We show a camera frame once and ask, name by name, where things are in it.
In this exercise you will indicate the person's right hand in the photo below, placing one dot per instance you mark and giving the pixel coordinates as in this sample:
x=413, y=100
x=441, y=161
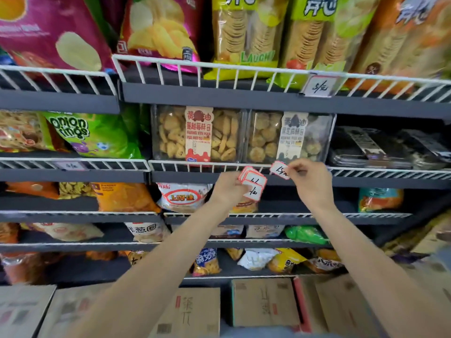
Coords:
x=315, y=183

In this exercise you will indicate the person's left hand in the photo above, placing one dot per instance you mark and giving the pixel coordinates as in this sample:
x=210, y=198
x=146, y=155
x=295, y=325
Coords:
x=229, y=190

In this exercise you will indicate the stack of red-bordered price tags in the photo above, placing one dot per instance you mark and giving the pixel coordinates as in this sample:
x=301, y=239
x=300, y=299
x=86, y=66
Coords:
x=255, y=179

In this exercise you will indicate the single red-bordered white label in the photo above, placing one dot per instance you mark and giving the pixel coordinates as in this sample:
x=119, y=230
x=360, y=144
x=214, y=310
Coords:
x=70, y=166
x=280, y=170
x=320, y=86

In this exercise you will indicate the person's right forearm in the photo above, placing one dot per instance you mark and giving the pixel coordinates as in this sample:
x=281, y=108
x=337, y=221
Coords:
x=387, y=271

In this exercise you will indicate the person's left forearm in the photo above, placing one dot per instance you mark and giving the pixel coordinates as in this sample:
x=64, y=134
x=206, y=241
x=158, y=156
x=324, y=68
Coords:
x=148, y=278

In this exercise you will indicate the clear plastic label holder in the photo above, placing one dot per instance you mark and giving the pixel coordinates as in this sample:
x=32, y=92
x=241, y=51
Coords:
x=301, y=95
x=53, y=169

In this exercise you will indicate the tan printed snack bag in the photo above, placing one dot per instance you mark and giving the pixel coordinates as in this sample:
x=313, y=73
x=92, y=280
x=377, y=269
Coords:
x=245, y=206

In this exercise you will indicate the clear puff snack tub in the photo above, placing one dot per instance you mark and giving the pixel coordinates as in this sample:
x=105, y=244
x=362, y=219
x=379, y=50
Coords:
x=169, y=137
x=260, y=140

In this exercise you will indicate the dark plastic snack tray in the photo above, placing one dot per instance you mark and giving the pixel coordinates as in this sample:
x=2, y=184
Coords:
x=426, y=147
x=366, y=147

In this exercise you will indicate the blue orange snack bag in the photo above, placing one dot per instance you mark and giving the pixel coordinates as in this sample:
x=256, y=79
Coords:
x=233, y=253
x=206, y=262

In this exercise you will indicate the orange green snack bag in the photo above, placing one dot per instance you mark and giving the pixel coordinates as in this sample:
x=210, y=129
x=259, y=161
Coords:
x=380, y=199

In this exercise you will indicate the white plain snack bag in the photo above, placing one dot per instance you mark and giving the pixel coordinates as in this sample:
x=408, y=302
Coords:
x=255, y=259

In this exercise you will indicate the orange white-print snack bag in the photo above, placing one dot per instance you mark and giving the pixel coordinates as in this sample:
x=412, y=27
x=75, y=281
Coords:
x=324, y=262

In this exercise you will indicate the white brown-print snack bag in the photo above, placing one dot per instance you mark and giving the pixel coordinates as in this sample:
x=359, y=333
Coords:
x=148, y=232

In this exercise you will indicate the brown gold snack bag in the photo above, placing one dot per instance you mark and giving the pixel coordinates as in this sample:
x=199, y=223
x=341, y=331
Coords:
x=136, y=258

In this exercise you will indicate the green white-print snack bag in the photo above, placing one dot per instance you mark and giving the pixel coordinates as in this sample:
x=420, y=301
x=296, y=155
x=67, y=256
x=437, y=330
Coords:
x=91, y=137
x=137, y=119

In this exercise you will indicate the brown green-edged cardboard box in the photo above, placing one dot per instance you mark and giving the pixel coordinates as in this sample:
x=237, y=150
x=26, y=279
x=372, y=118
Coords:
x=264, y=302

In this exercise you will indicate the brown red-edged cardboard box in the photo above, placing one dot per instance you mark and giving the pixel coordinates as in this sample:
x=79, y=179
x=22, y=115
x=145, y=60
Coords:
x=304, y=306

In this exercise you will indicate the yellow-green cracker pack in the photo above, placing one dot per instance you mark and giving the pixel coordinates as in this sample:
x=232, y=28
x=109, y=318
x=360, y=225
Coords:
x=317, y=35

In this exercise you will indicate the yellow nut snack bag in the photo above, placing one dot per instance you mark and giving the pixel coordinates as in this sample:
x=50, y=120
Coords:
x=75, y=190

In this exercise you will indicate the yellow cracker pack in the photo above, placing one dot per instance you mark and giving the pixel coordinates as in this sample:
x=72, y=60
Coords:
x=243, y=31

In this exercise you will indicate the orange cracker pack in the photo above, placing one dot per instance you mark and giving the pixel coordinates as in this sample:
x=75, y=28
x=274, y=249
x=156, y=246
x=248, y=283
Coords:
x=398, y=42

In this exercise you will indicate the white fluffy snack bag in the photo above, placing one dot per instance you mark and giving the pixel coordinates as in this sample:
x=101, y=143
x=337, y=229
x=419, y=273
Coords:
x=63, y=231

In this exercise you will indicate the dark magenta chip bag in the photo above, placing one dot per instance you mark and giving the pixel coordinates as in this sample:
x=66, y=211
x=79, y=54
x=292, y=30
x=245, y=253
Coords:
x=158, y=31

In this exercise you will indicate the small orange snack bag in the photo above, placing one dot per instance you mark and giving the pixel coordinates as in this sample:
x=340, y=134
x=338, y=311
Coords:
x=31, y=190

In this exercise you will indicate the orange yellow snack bag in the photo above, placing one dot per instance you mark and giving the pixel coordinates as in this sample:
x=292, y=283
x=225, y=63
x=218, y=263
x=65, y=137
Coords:
x=21, y=131

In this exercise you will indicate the green chip bag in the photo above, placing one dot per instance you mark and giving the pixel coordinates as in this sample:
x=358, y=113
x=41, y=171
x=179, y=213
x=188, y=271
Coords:
x=102, y=14

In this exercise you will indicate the orange clear snack bag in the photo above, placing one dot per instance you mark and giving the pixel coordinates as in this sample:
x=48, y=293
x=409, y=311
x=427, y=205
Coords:
x=21, y=269

